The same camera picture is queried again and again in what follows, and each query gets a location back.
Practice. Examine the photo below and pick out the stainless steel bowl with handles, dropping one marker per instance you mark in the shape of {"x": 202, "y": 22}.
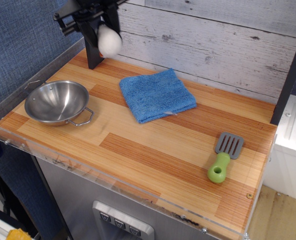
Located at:
{"x": 58, "y": 103}

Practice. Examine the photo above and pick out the white ridged side cabinet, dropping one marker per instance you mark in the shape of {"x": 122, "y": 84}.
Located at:
{"x": 280, "y": 173}

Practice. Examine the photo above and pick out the clear acrylic front guard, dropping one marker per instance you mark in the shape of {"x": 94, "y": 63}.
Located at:
{"x": 72, "y": 187}

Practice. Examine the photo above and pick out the dark grey left post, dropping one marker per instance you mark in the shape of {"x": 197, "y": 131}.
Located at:
{"x": 93, "y": 56}

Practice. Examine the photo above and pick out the silver dispenser button panel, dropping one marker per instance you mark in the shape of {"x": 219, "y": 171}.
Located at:
{"x": 114, "y": 224}

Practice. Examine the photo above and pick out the dark grey post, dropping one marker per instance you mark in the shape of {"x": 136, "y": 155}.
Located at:
{"x": 285, "y": 93}
{"x": 93, "y": 56}

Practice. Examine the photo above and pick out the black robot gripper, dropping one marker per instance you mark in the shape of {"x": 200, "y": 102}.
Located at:
{"x": 80, "y": 15}

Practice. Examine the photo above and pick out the white plush egg black band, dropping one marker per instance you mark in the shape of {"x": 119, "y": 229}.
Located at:
{"x": 109, "y": 41}

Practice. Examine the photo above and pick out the blue folded cloth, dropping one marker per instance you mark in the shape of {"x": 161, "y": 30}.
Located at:
{"x": 151, "y": 97}

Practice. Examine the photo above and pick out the dark grey right post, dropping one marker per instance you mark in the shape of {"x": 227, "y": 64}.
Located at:
{"x": 285, "y": 93}

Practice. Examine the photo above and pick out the grey spatula green handle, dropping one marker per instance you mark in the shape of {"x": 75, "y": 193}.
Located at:
{"x": 227, "y": 148}

